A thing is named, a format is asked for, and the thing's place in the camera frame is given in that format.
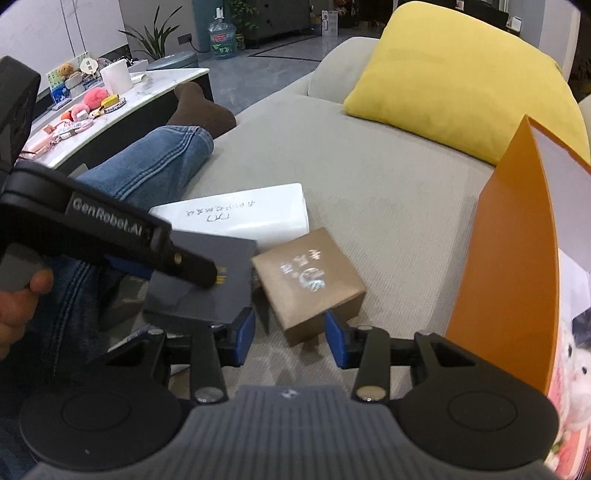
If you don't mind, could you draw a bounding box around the gold brown gift box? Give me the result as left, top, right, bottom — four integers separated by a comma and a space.
252, 228, 367, 346

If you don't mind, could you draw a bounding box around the black gift box gold lettering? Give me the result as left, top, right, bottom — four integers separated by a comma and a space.
142, 231, 257, 333

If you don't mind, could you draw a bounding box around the white glasses case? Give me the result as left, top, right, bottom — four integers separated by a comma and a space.
149, 183, 310, 251

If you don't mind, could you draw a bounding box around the white black-eared dog plush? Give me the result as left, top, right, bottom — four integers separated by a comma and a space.
553, 248, 591, 434

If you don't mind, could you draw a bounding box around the person left hand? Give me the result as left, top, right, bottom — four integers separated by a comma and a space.
0, 269, 53, 360

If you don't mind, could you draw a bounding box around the white marble coffee table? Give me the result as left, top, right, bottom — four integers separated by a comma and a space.
18, 68, 212, 174

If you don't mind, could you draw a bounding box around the blue jeans leg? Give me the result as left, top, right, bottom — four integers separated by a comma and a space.
1, 125, 213, 479

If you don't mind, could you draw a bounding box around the pink plush toy on table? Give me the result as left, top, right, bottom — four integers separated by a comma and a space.
70, 87, 109, 121

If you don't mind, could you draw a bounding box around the beige fabric sofa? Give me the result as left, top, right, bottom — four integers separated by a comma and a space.
105, 36, 591, 402

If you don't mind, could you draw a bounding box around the white cup on table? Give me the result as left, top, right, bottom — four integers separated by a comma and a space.
100, 59, 133, 95

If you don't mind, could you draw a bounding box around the brown sock foot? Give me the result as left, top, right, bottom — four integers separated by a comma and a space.
167, 82, 236, 139

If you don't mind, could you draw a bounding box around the orange cardboard storage box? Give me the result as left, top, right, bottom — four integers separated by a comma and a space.
445, 114, 591, 480

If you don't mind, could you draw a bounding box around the green potted plant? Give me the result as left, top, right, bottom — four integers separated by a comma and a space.
120, 6, 183, 60

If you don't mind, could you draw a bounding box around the blue water jug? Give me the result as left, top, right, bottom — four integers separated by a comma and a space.
208, 7, 238, 59

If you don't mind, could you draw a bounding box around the yellow cushion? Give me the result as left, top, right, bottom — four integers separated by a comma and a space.
344, 1, 590, 165

